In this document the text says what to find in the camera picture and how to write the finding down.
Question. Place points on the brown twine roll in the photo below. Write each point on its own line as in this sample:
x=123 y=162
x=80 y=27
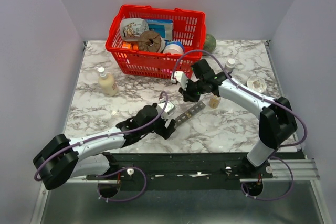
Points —
x=151 y=41

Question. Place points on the white cap pill bottle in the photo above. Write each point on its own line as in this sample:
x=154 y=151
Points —
x=230 y=65

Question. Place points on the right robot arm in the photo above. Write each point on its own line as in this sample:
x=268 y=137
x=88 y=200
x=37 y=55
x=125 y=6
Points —
x=276 y=123

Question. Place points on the red plastic shopping basket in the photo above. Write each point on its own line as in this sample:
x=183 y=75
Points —
x=189 y=30

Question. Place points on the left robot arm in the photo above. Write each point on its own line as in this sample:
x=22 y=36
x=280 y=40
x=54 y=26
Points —
x=65 y=158

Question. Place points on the orange small package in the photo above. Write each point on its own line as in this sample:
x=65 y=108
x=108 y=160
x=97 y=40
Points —
x=130 y=46

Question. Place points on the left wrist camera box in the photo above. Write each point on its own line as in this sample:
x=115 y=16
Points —
x=169 y=108

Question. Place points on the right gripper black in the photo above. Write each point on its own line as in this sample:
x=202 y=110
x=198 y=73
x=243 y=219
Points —
x=187 y=96

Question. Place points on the green watermelon ball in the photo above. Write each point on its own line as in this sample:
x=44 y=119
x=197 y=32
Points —
x=210 y=43

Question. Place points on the grey cup with white contents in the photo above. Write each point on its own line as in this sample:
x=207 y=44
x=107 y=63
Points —
x=257 y=84

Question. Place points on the clear jar of yellow pills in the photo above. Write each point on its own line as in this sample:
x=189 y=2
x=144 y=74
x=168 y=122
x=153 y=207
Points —
x=214 y=101

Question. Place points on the white printed snack pouch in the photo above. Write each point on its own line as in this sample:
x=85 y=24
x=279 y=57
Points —
x=132 y=28

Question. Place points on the white blue round tub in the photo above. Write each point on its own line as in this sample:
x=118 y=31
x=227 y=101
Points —
x=174 y=47

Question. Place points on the cream pump lotion bottle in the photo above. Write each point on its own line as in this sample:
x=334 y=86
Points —
x=107 y=82

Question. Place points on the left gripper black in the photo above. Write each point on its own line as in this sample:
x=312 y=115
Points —
x=164 y=131

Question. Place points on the blue white carton box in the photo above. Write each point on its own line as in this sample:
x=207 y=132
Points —
x=164 y=27

